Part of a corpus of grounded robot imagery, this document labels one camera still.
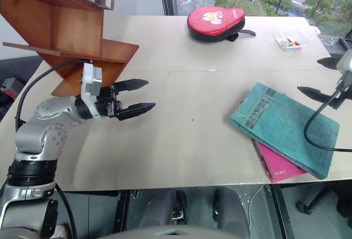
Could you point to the brown wooden bookshelf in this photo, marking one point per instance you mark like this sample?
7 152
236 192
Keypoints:
33 19

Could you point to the red and grey device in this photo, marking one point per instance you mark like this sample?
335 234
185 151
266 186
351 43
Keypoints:
9 88

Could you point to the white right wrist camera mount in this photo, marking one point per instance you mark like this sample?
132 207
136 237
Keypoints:
345 63

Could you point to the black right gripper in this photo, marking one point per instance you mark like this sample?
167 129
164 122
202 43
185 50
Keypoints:
343 90

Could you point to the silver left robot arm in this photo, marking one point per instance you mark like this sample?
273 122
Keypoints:
30 134

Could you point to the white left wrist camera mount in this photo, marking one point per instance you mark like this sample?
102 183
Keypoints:
92 81

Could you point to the pink book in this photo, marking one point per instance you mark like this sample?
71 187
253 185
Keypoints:
280 167

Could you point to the teal book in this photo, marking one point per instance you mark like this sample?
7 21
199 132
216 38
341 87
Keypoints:
275 123

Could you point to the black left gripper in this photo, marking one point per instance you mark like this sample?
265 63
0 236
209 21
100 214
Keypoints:
108 103

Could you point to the black chair base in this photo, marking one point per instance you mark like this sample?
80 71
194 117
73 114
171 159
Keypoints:
316 200

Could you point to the clear plastic box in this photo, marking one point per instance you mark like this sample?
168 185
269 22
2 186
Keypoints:
291 41

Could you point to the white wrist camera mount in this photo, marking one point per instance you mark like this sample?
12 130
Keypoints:
92 81
345 63

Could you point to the red paddle case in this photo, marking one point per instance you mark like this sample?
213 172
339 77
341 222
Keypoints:
214 22

